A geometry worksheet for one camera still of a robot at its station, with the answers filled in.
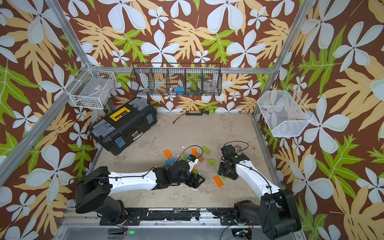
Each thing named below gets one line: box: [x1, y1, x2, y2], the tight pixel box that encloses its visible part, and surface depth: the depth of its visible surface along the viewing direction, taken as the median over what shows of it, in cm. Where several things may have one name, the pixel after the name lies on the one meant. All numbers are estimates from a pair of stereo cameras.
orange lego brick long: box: [213, 175, 224, 188], surface depth 88 cm
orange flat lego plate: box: [163, 149, 173, 159], surface depth 100 cm
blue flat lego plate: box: [165, 157, 176, 165], surface depth 95 cm
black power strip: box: [185, 110, 203, 116], surface depth 122 cm
